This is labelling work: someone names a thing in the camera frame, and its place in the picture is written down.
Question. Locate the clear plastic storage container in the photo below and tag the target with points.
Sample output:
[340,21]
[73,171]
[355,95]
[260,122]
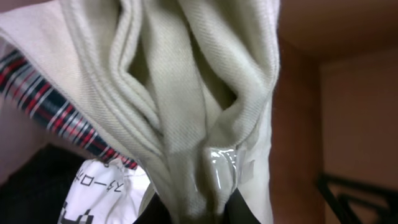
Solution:
[21,137]

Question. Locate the plaid cloth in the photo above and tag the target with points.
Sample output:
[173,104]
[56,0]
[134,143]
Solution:
[30,92]

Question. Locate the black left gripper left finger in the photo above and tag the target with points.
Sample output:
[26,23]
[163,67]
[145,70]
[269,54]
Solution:
[154,213]

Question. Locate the white printed package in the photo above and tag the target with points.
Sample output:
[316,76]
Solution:
[104,193]

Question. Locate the black cloth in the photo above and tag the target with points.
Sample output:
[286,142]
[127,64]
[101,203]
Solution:
[36,192]

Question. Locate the cream cloth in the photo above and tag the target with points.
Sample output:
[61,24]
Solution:
[184,88]

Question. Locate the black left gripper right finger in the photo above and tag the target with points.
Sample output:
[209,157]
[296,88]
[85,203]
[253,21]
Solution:
[236,211]

